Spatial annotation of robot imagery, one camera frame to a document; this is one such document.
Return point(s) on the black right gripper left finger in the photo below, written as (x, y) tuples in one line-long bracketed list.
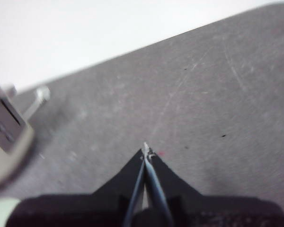
[(85, 210)]

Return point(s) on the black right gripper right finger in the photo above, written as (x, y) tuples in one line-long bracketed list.
[(203, 212)]

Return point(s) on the pale green round plate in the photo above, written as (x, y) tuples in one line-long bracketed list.
[(0, 212)]

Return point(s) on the cream two-slot toaster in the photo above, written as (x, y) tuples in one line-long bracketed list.
[(4, 123)]

